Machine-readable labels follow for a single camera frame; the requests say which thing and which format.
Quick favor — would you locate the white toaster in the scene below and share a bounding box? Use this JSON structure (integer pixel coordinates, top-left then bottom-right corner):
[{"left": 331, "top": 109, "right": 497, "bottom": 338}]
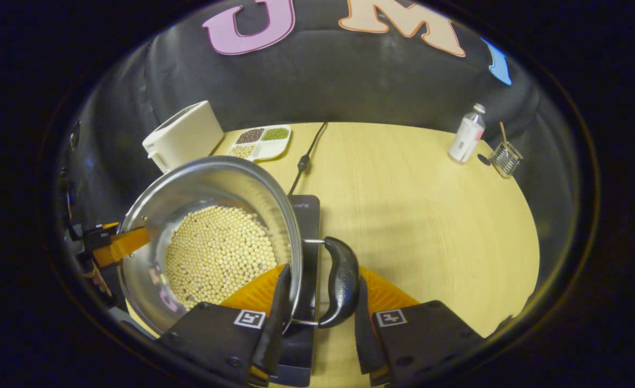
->
[{"left": 142, "top": 100, "right": 225, "bottom": 174}]

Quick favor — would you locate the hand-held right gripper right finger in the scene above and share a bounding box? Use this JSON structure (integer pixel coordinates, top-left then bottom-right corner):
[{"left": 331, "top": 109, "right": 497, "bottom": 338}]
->
[{"left": 354, "top": 267, "right": 484, "bottom": 386}]

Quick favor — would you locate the pile of yellow soybeans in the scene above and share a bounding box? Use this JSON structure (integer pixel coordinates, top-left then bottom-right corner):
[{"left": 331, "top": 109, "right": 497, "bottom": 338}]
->
[{"left": 165, "top": 206, "right": 278, "bottom": 310}]

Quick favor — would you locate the black induction cooktop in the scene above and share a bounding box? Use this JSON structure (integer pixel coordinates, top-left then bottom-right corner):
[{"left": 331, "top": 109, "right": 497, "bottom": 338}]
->
[{"left": 110, "top": 195, "right": 321, "bottom": 387}]

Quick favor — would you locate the white divided dish of beans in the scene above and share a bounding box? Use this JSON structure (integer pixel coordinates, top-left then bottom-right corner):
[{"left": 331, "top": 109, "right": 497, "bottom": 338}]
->
[{"left": 227, "top": 125, "right": 292, "bottom": 162}]

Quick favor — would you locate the wire mesh holder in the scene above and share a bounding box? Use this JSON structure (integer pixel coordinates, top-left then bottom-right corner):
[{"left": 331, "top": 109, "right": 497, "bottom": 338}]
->
[{"left": 490, "top": 141, "right": 524, "bottom": 178}]

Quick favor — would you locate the steel pot with black handle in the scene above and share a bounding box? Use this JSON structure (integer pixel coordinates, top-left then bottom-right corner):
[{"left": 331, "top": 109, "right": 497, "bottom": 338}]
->
[{"left": 117, "top": 155, "right": 360, "bottom": 337}]

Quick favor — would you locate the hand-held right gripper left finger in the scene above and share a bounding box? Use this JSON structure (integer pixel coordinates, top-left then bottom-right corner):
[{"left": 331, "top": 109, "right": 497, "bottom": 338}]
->
[{"left": 160, "top": 264, "right": 292, "bottom": 386}]

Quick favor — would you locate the black power cable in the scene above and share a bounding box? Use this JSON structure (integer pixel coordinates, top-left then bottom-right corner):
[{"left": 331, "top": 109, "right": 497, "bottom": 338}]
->
[{"left": 288, "top": 122, "right": 329, "bottom": 196}]

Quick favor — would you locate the clear bottle with red label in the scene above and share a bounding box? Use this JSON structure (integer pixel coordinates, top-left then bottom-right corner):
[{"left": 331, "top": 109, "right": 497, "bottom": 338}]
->
[{"left": 448, "top": 103, "right": 486, "bottom": 164}]

